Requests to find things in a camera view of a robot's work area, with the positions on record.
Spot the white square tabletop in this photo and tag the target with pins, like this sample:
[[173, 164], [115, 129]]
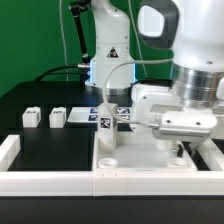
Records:
[[140, 153]]

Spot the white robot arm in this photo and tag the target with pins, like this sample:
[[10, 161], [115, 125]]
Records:
[[194, 31]]

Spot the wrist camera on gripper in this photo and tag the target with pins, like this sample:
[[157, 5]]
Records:
[[188, 125]]

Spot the white U-shaped fence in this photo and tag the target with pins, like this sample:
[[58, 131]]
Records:
[[102, 183]]

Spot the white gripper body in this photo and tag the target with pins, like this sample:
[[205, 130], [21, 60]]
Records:
[[150, 101]]

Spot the white marker base plate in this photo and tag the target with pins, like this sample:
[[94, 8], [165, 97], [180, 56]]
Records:
[[90, 114]]

